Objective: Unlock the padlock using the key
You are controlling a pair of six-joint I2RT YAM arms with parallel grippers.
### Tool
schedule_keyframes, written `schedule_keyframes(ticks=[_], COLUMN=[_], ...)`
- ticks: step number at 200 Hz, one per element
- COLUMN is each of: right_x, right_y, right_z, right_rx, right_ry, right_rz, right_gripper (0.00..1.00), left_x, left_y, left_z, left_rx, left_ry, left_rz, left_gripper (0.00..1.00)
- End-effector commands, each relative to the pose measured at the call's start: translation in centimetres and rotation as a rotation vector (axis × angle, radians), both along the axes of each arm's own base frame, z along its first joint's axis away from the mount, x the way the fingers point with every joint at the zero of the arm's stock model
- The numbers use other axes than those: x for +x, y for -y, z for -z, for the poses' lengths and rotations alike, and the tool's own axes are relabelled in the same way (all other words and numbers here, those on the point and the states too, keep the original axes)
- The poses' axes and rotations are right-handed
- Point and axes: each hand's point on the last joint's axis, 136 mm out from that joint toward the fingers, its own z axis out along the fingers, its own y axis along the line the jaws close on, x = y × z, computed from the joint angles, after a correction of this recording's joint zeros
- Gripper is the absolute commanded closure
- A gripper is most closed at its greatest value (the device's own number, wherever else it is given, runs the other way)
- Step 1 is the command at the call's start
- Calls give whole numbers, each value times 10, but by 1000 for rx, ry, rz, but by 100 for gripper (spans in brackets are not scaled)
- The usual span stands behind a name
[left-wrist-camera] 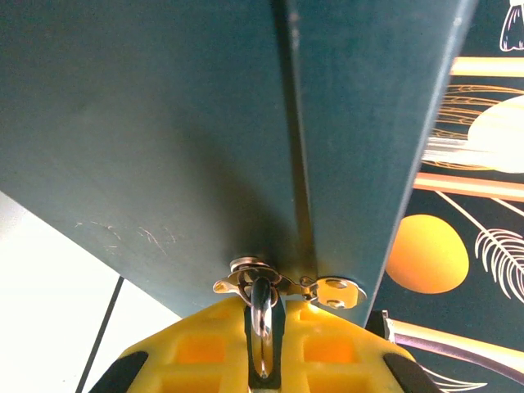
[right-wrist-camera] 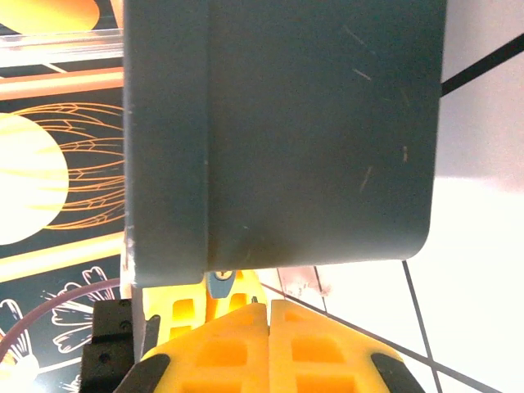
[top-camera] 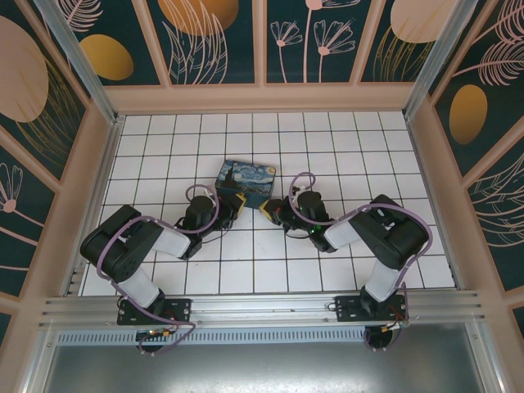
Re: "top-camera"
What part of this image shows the starry night painted box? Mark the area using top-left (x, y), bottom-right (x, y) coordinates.
top-left (214, 158), bottom-right (280, 210)

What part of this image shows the grey metal sheet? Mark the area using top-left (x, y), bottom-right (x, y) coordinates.
top-left (40, 342), bottom-right (488, 393)

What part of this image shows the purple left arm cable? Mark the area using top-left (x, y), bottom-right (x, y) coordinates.
top-left (99, 183), bottom-right (224, 355)

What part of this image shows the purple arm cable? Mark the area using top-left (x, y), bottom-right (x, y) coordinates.
top-left (99, 183), bottom-right (224, 355)
top-left (288, 171), bottom-right (434, 354)

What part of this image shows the thin black left gripper cable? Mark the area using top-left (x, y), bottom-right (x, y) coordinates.
top-left (174, 216), bottom-right (231, 243)

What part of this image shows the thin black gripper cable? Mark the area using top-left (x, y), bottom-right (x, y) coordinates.
top-left (284, 227), bottom-right (313, 242)
top-left (174, 216), bottom-right (231, 243)

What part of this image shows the thin black right gripper cable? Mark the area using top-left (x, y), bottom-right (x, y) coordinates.
top-left (284, 227), bottom-right (313, 242)

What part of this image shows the aluminium mounting rail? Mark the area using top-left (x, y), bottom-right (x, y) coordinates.
top-left (38, 289), bottom-right (486, 328)

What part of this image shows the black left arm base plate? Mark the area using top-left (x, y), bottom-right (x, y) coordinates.
top-left (116, 297), bottom-right (193, 327)

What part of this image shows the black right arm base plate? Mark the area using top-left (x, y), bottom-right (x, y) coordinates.
top-left (333, 295), bottom-right (410, 325)

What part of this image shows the slotted grey cable duct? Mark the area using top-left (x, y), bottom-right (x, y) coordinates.
top-left (54, 329), bottom-right (472, 346)

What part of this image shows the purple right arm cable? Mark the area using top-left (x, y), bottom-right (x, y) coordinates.
top-left (288, 171), bottom-right (434, 354)

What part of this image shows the aluminium corner post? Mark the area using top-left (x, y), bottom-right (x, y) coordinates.
top-left (402, 0), bottom-right (472, 120)
top-left (32, 0), bottom-right (126, 129)

